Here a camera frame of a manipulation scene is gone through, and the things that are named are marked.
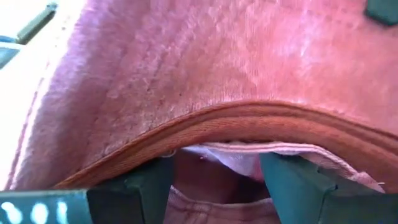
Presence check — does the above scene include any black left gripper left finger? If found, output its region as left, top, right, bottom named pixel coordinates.
left=86, top=157, right=174, bottom=224

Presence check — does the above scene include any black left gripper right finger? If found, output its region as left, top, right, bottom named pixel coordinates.
left=259, top=152, right=398, bottom=224

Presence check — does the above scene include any maroon baseball cap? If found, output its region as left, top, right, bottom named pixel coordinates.
left=6, top=0, right=398, bottom=224

